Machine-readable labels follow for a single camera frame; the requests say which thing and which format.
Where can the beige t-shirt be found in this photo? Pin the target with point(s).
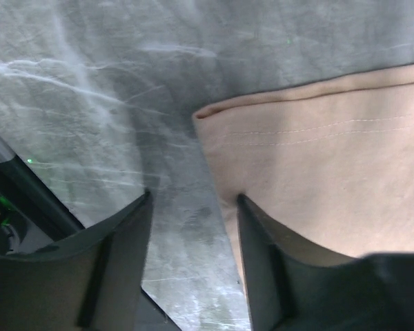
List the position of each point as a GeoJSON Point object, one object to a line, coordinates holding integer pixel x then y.
{"type": "Point", "coordinates": [331, 160]}

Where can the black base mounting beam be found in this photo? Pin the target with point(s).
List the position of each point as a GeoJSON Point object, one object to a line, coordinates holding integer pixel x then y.
{"type": "Point", "coordinates": [31, 216]}

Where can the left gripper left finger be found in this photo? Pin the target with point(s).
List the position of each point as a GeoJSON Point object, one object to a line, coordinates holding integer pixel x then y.
{"type": "Point", "coordinates": [88, 281]}

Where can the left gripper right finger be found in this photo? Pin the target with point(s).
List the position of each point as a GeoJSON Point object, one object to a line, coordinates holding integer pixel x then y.
{"type": "Point", "coordinates": [294, 284]}

